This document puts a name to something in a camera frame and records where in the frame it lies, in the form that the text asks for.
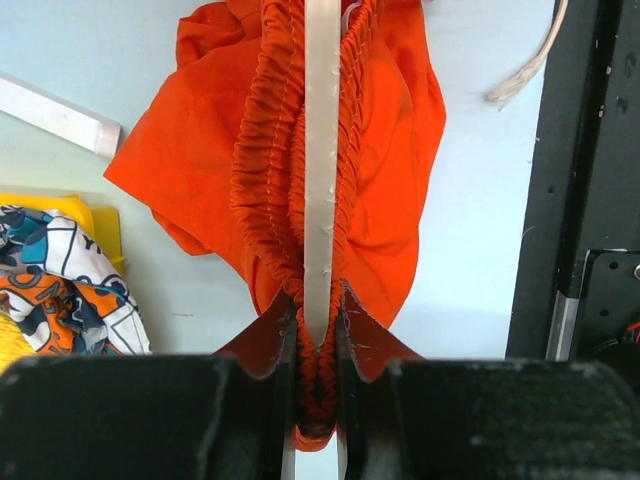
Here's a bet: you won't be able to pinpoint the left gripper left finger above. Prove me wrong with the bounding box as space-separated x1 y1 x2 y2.
1 293 297 479

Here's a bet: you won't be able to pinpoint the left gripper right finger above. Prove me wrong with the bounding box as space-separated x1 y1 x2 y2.
336 285 639 479

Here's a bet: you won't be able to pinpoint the orange shorts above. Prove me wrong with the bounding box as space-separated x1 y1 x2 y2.
103 0 447 454

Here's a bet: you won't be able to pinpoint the beige hanger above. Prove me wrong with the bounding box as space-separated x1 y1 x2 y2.
280 0 349 480

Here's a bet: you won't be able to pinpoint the comic print shorts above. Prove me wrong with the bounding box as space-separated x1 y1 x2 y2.
1 205 151 356

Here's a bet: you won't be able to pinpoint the yellow shorts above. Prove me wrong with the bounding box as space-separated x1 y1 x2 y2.
0 313 36 373

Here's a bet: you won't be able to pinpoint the yellow plastic bin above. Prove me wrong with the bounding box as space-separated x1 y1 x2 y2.
1 192 125 274

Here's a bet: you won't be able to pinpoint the white clothes rack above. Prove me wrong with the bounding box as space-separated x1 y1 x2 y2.
1 72 121 160

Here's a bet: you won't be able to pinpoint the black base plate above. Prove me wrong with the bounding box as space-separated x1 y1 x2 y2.
506 1 639 360

